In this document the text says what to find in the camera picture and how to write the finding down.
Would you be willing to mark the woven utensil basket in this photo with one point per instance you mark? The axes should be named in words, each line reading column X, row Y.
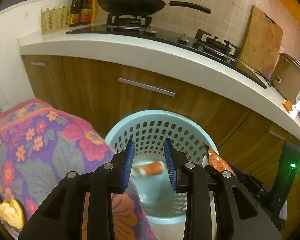
column 53, row 20

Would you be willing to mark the orange snack bag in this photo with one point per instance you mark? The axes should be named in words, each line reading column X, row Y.
column 213, row 159

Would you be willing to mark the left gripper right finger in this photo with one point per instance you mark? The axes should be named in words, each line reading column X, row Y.
column 238, row 214

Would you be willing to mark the beige rice cooker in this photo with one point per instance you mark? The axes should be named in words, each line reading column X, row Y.
column 286, row 78

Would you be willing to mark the black glass gas stove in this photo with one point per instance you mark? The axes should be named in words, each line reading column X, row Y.
column 223, row 52

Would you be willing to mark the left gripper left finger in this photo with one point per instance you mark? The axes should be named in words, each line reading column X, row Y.
column 60, row 216

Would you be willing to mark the dark soy sauce bottle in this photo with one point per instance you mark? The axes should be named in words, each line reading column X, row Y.
column 74, row 13

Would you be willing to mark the light blue perforated basket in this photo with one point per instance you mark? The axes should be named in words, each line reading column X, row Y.
column 149, row 129

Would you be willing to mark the orange peel pile left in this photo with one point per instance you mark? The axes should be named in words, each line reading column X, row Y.
column 12, row 213

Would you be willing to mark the black wok with handle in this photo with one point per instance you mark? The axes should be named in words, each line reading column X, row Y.
column 144, row 7

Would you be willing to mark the red label sauce bottle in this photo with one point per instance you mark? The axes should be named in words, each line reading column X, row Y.
column 85, row 11

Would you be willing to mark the orange peel on counter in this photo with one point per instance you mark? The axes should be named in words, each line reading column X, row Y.
column 287, row 105

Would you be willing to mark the wooden kitchen cabinet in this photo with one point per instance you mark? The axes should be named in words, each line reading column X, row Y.
column 103, row 93

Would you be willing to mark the floral cloth covered table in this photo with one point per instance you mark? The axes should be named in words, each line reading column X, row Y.
column 40, row 145

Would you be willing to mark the wooden cutting board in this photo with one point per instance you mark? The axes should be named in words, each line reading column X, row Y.
column 262, row 44

